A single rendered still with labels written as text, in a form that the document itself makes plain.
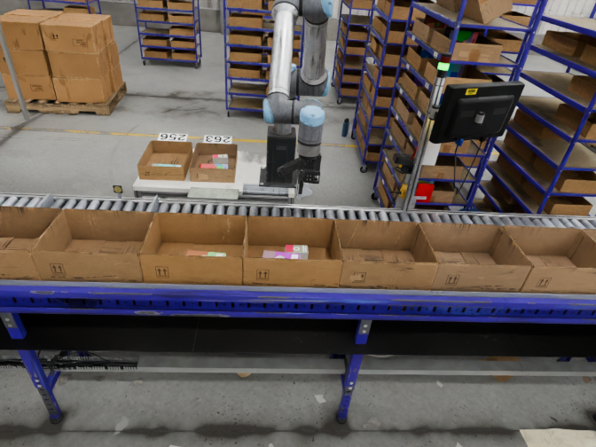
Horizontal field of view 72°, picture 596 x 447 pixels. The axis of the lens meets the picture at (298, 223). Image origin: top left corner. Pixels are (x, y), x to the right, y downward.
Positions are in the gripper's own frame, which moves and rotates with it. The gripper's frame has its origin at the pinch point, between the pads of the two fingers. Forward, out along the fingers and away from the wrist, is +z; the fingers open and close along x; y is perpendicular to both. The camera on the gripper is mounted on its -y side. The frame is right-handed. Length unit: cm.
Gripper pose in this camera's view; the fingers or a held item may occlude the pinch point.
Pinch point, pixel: (297, 198)
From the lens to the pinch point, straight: 169.2
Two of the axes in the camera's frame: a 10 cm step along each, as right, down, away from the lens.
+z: -0.9, 8.2, 5.6
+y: 9.9, 0.1, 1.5
